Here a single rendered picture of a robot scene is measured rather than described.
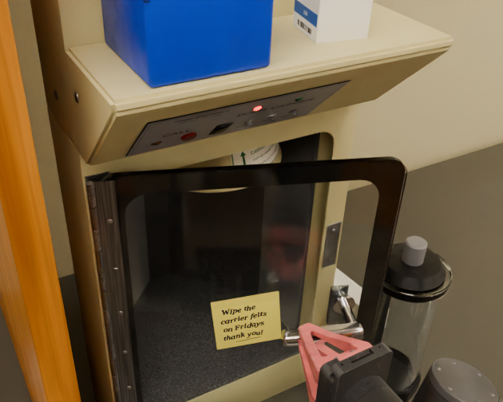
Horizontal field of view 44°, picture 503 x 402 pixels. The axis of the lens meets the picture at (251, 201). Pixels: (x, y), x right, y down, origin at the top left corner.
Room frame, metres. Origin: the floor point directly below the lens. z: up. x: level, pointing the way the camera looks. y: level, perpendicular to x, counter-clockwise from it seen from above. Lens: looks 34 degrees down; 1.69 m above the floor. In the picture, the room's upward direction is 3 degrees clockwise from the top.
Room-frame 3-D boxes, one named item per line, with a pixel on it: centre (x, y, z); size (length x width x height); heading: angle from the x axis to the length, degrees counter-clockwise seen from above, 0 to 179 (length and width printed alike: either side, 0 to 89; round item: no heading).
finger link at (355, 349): (0.44, -0.09, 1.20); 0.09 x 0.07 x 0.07; 32
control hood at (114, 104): (0.51, -0.01, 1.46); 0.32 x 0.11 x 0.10; 121
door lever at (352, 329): (0.49, -0.08, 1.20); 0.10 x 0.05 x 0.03; 101
